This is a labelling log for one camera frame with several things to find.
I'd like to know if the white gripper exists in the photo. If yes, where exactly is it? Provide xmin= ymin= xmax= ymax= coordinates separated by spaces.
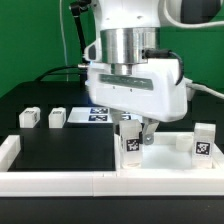
xmin=85 ymin=40 xmax=187 ymax=145

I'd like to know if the white square tabletop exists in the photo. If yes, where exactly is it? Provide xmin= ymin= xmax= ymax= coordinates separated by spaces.
xmin=115 ymin=132 xmax=224 ymax=170

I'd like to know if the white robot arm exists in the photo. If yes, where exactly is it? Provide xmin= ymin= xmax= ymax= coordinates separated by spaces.
xmin=70 ymin=0 xmax=224 ymax=144

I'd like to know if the white marker sheet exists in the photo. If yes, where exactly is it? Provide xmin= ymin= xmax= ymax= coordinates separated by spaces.
xmin=68 ymin=107 xmax=142 ymax=124

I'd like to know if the white U-shaped obstacle fence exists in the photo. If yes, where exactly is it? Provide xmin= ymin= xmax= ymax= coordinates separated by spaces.
xmin=0 ymin=135 xmax=224 ymax=197

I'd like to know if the black cable bundle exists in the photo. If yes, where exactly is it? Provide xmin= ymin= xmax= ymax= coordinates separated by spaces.
xmin=34 ymin=63 xmax=91 ymax=83

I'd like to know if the white hanging cable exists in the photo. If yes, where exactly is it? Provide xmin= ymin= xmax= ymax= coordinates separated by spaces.
xmin=58 ymin=0 xmax=70 ymax=66

